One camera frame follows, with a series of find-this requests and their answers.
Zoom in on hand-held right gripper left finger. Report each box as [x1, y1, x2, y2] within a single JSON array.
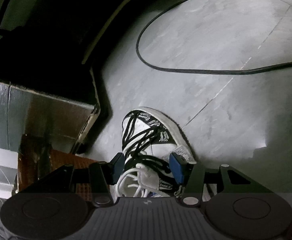
[[16, 152, 125, 207]]

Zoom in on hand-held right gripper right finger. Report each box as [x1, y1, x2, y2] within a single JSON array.
[[169, 151, 274, 207]]

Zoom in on white shoelace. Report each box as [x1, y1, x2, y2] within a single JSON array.
[[115, 166, 151, 198]]

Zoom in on black and white sneaker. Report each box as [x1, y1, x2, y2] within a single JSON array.
[[113, 107, 211, 203]]

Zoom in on black shoelace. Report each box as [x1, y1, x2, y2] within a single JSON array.
[[122, 112, 171, 175]]

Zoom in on orange mesh waste basket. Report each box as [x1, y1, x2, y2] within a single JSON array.
[[17, 134, 116, 198]]

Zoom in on black bin liner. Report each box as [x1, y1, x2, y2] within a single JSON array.
[[18, 135, 51, 188]]

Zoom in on silver desk cabinet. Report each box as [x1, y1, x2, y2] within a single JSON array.
[[0, 79, 101, 155]]

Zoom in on black floor cable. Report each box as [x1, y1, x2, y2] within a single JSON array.
[[136, 0, 292, 75]]

